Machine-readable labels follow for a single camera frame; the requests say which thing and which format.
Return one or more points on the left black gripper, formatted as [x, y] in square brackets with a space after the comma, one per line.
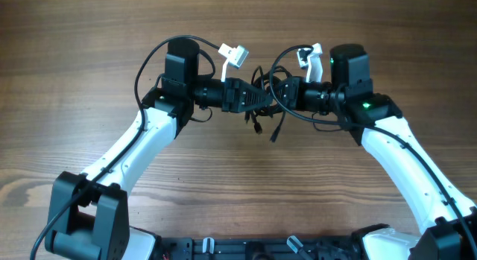
[236, 86]

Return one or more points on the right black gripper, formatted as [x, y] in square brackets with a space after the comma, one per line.
[295, 99]

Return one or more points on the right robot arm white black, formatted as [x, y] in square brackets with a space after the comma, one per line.
[446, 218]

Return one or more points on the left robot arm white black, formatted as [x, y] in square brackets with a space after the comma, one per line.
[88, 212]

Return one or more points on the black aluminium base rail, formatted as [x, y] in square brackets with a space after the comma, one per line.
[293, 247]

